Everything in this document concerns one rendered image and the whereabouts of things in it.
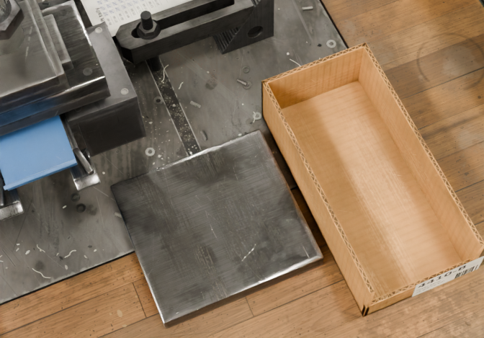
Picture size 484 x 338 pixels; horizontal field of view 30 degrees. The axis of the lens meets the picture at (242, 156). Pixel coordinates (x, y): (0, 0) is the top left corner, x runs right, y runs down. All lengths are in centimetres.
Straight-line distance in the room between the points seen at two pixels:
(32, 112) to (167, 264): 20
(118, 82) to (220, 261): 21
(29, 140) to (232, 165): 21
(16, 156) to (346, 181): 34
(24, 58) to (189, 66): 25
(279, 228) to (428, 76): 26
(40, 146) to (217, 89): 22
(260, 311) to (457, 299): 20
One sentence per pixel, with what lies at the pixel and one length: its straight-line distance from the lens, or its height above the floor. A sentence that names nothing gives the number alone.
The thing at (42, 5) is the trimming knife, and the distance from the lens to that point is 108.
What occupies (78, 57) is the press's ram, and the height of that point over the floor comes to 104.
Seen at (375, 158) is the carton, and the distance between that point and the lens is 97.
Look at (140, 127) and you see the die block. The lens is 97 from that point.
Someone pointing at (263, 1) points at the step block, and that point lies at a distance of 99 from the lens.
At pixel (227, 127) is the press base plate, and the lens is 99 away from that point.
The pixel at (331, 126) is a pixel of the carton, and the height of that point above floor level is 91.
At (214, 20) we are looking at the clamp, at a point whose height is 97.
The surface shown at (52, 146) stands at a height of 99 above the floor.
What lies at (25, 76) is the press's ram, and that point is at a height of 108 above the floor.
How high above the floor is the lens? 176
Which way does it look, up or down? 62 degrees down
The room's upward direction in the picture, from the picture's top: 3 degrees counter-clockwise
